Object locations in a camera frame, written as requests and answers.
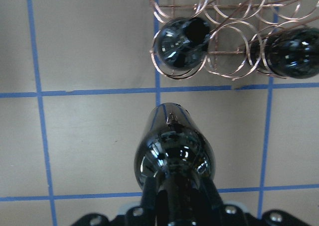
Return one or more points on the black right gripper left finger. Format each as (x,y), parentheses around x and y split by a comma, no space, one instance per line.
(149,202)

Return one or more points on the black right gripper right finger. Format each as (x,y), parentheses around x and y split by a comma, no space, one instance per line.
(212,202)

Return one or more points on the dark wine bottle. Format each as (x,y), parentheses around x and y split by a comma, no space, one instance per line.
(182,43)
(175,152)

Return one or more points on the dark wine bottle in rack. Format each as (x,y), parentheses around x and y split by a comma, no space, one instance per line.
(182,43)

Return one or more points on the copper wire wine rack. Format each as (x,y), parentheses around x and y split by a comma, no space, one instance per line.
(234,24)

